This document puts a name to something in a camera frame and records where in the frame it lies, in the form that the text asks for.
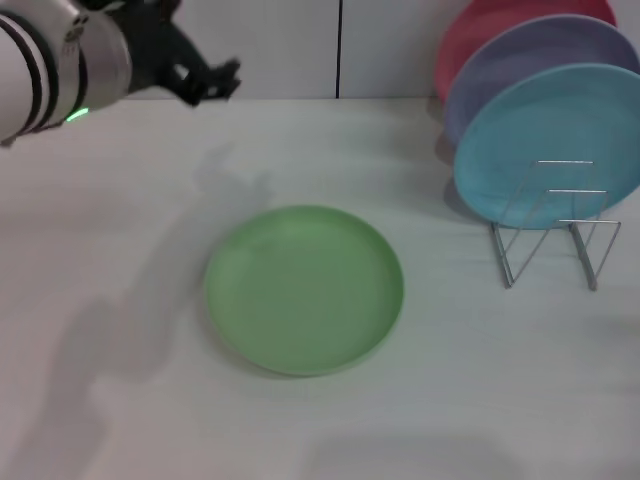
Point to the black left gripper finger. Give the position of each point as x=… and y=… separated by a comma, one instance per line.
x=210, y=85

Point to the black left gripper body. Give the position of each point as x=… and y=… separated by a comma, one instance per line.
x=155, y=45

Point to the green round plate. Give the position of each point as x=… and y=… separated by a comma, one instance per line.
x=300, y=290

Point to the red round plate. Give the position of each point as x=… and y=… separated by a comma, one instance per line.
x=460, y=45

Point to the purple round plate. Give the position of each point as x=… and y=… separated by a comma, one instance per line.
x=500, y=60

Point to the blue round plate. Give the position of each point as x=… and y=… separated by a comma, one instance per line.
x=525, y=130

